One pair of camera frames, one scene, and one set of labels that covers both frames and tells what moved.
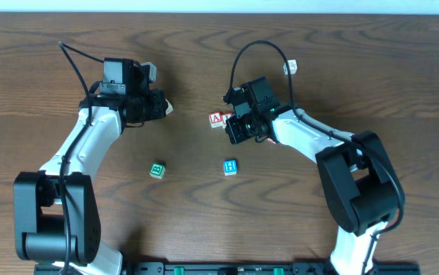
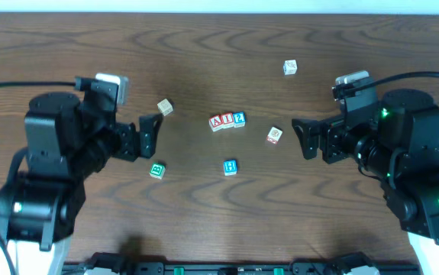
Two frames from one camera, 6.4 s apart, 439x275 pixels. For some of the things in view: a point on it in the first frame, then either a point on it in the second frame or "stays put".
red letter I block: [224, 116] stays put
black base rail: [237, 268] stays put
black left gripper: [158, 104] to [128, 141]
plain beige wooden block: [169, 108] stays put
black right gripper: [234, 131] to [328, 142]
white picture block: [293, 66] stays put
